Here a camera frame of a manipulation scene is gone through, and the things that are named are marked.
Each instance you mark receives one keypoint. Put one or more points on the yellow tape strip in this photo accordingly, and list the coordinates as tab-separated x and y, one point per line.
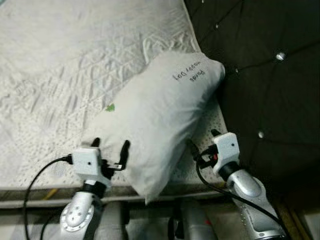
50	194

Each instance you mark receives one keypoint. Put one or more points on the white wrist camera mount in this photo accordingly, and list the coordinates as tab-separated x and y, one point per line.
227	150
87	162

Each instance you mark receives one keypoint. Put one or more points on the silver robot leg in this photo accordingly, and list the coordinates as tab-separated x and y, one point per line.
112	222
195	222

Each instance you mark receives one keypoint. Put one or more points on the grey pillow with handwriting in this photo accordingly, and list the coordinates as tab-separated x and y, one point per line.
155	115

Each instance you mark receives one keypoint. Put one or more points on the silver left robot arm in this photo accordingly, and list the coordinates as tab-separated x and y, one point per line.
80	217

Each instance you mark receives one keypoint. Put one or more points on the silver left robot leg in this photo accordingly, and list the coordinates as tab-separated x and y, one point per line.
112	222

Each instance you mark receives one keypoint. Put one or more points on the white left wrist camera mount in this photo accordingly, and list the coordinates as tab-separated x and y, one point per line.
87	162

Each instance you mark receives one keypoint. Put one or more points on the thick quilted dotted mattress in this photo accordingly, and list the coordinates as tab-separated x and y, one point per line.
60	60

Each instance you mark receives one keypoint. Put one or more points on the small green scrap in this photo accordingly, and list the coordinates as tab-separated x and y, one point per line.
110	107

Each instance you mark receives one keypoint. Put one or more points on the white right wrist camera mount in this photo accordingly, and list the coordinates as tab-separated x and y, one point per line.
227	150

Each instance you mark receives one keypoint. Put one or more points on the thin dotted mattress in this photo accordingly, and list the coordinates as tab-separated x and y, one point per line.
25	204

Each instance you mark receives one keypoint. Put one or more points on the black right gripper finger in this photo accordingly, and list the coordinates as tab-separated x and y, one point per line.
193	149
216	133

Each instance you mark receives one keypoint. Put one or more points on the silver right robot leg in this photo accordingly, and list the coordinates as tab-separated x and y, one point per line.
195	222

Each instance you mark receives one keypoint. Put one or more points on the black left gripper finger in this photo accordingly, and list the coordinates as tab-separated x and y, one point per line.
95	143
125	154

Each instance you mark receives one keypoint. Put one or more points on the dark tufted headboard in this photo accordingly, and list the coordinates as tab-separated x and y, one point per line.
270	90

